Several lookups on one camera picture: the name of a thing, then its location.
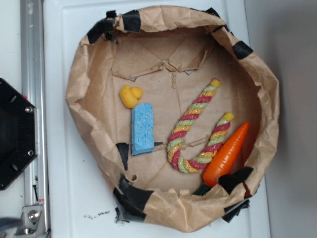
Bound yellow rubber duck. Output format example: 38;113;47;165
119;85;143;109

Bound blue sponge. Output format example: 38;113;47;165
131;103;154;156

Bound brown paper bag bin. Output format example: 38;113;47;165
66;6;280;232

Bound orange plastic carrot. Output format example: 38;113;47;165
193;122;250;195

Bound white tray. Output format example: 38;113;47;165
43;0;271;238

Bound multicolour twisted rope toy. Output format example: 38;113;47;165
166;79;234;173

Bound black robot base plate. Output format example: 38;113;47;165
0;79;37;191

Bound aluminium extrusion rail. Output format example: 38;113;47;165
20;0;51;238

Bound metal corner bracket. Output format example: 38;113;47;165
14;205;49;238

